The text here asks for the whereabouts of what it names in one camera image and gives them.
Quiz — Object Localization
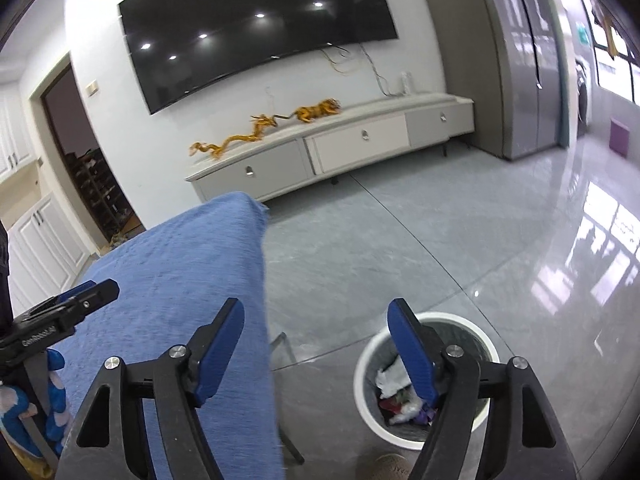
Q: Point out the window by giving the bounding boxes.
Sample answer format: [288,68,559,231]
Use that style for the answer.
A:
[575,0,640,107]

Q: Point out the blue fluffy blanket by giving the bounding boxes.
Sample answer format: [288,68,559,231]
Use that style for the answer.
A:
[55,191,286,480]

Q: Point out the red snack wrapper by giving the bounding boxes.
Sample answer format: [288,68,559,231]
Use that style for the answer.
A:
[379,392,412,412]

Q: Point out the white cable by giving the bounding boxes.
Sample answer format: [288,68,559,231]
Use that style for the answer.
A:
[360,42,402,97]

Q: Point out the large black television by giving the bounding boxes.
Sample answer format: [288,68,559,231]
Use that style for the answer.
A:
[118,0,399,116]

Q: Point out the white grey television cabinet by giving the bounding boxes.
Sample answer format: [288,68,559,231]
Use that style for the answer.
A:
[185,92,475,204]

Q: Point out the golden tiger ornament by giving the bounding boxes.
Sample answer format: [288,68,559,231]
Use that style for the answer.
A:
[292,98,343,123]

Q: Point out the white trash bin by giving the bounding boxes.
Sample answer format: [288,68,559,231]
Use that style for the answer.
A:
[353,311,501,450]

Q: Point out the person's beige shoe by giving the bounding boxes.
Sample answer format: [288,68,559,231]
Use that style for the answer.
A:
[357,454,414,480]

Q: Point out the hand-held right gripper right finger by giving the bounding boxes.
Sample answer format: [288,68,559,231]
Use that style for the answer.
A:
[387,297,581,480]

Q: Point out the pile of trash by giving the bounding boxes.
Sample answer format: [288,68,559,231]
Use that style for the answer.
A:
[375,355,417,397]

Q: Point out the washing machine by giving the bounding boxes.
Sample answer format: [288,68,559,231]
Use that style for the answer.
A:
[572,57,594,137]

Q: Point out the golden dragon ornament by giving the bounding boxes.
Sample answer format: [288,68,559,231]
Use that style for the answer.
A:
[189,114,279,159]

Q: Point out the green paper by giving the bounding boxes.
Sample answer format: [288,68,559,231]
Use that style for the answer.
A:
[390,400,430,426]

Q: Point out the purple box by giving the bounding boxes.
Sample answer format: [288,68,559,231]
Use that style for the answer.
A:
[610,117,632,157]

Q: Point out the wooden shoe rack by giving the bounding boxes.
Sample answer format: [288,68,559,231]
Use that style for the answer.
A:
[67,147,134,241]

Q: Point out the white upper wall cabinets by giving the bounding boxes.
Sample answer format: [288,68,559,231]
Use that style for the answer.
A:
[0,87,37,184]

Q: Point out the person's left hand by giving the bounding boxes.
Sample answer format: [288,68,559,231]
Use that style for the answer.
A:
[0,347,69,461]

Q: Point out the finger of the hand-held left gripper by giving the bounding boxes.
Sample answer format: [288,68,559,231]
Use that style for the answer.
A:
[15,280,120,322]

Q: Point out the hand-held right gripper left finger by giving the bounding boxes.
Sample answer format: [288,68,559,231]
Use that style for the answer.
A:
[55,297,246,480]

